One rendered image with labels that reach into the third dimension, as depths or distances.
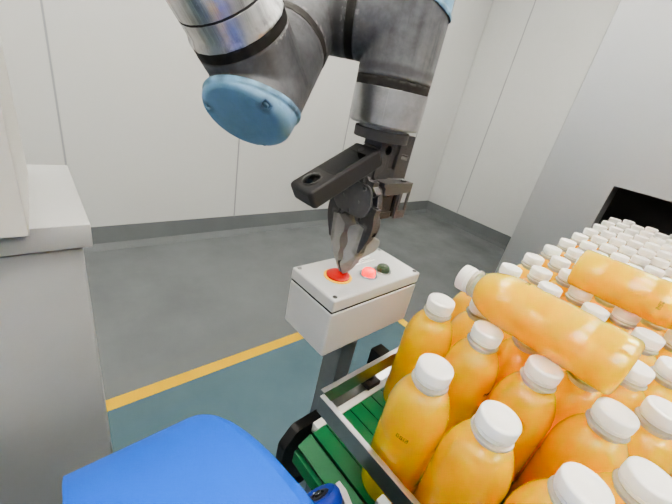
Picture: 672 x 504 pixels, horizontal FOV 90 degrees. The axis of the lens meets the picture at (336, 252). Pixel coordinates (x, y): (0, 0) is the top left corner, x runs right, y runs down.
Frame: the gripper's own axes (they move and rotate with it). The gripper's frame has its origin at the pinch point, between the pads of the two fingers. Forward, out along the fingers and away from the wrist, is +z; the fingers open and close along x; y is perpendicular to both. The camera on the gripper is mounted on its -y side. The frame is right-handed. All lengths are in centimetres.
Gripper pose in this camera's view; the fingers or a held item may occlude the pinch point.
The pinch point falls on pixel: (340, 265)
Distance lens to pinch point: 50.8
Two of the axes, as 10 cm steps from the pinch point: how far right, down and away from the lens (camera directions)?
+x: -6.4, -4.4, 6.3
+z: -1.9, 8.8, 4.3
